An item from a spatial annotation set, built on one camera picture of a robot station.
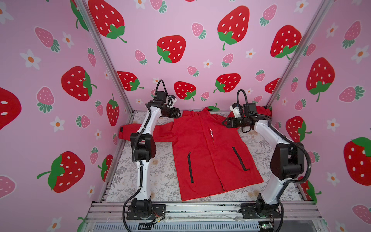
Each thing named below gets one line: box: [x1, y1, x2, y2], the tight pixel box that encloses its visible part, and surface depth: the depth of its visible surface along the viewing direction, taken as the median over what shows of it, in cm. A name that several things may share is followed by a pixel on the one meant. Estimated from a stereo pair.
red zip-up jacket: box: [118, 105, 273, 202], surface depth 95 cm
